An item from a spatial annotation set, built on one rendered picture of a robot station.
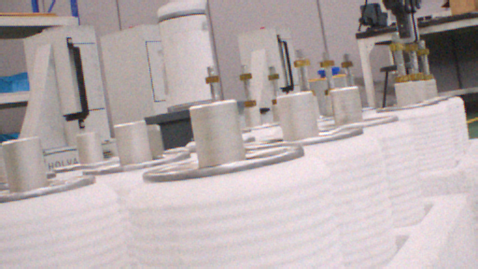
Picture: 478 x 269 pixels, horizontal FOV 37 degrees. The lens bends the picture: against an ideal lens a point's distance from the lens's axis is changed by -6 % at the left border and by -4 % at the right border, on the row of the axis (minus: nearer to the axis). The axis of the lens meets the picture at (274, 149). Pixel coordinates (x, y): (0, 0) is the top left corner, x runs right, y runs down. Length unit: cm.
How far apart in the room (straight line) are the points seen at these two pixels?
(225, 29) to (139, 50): 366
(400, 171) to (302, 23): 636
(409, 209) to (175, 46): 89
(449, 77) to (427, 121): 551
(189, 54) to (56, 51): 203
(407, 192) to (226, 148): 23
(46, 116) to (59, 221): 293
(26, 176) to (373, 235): 20
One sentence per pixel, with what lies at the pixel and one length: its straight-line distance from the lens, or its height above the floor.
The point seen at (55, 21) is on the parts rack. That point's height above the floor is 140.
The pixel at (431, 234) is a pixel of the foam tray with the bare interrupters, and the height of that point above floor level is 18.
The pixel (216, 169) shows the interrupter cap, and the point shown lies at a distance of 31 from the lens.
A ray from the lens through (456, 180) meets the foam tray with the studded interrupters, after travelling 79.
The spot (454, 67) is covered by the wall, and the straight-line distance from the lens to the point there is 632.
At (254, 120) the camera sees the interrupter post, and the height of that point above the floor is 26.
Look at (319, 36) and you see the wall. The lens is 680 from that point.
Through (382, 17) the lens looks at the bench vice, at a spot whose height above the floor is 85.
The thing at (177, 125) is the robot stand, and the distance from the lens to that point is 136.
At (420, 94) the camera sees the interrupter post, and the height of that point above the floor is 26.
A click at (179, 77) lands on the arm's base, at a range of 137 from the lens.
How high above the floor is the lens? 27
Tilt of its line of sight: 3 degrees down
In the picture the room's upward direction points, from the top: 9 degrees counter-clockwise
